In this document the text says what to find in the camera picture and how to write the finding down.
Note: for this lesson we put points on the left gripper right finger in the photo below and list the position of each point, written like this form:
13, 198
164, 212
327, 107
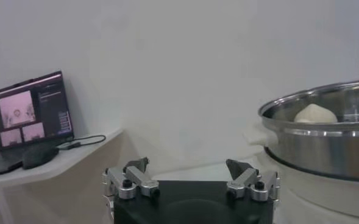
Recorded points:
243, 179

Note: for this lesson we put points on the black computer mouse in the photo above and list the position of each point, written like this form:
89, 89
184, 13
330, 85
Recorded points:
39, 156

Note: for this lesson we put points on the stainless steel steamer basket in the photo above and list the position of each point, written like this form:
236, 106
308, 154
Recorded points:
319, 149

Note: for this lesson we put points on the white steamed baozi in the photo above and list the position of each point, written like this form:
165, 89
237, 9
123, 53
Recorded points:
315, 115

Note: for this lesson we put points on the small flat black device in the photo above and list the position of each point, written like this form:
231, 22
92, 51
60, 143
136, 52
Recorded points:
69, 145

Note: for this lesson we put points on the white side table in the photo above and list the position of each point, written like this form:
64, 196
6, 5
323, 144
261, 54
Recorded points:
75, 158

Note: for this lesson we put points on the black open laptop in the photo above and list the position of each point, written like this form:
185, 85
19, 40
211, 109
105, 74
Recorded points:
30, 112

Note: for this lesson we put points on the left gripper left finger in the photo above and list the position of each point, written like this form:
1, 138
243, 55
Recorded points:
142, 181

